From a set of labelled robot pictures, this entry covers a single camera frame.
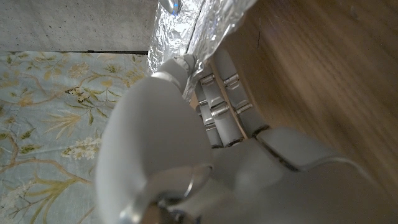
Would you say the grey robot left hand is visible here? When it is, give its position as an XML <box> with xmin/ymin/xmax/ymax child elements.
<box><xmin>95</xmin><ymin>46</ymin><xmax>398</xmax><ymax>224</ymax></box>

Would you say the aluminum foil sheet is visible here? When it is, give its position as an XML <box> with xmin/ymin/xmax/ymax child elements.
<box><xmin>146</xmin><ymin>0</ymin><xmax>259</xmax><ymax>103</ymax></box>

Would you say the black backdrop stand pole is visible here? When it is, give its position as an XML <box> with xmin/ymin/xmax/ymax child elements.
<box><xmin>4</xmin><ymin>49</ymin><xmax>149</xmax><ymax>56</ymax></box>

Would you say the floral backdrop cloth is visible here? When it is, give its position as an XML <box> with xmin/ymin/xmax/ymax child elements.
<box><xmin>0</xmin><ymin>51</ymin><xmax>150</xmax><ymax>224</ymax></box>

